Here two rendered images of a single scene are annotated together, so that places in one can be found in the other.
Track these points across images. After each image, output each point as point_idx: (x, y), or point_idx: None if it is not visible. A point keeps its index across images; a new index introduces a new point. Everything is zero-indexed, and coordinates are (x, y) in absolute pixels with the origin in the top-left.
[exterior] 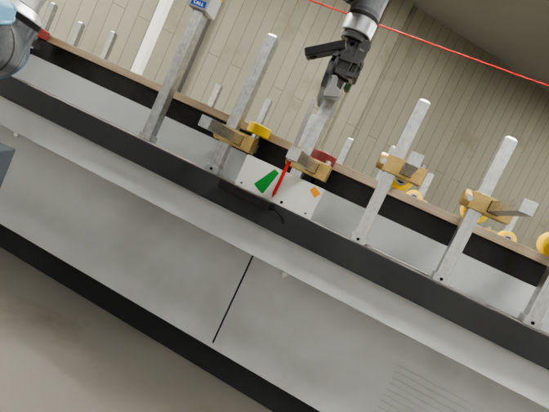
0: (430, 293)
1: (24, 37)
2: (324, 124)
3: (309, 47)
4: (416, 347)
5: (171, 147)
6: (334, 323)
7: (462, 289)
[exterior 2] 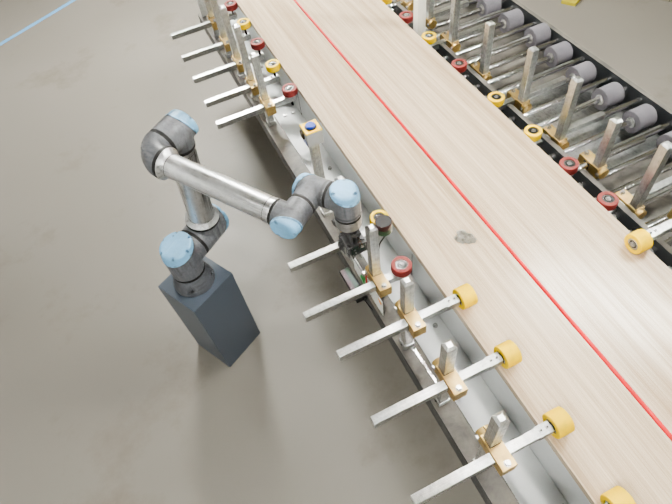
0: (429, 404)
1: (210, 233)
2: (372, 260)
3: (332, 221)
4: None
5: (363, 194)
6: None
7: (507, 402)
